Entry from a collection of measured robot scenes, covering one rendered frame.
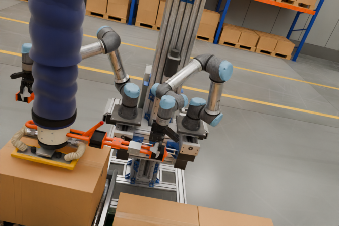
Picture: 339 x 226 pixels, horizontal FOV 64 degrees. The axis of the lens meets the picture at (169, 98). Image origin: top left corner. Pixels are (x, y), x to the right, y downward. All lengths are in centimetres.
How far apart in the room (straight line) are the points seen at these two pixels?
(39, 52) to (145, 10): 728
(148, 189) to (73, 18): 183
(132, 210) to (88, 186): 54
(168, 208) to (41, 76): 130
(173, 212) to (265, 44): 777
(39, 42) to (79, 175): 78
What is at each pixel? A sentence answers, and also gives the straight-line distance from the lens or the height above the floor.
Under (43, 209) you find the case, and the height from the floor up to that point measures 73.
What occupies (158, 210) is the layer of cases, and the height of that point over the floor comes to 54.
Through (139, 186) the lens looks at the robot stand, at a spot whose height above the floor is 21.
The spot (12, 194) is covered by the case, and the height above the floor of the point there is 80.
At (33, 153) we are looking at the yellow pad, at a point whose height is 105.
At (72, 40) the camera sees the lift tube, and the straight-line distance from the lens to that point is 131.
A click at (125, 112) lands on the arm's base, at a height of 109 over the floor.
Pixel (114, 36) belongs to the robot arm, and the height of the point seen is 163.
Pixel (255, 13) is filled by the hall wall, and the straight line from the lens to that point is 1035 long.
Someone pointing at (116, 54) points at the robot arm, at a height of 148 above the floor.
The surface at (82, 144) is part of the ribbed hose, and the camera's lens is 163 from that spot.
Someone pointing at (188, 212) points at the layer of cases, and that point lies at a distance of 217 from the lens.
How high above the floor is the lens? 216
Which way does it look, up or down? 28 degrees down
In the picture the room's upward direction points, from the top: 15 degrees clockwise
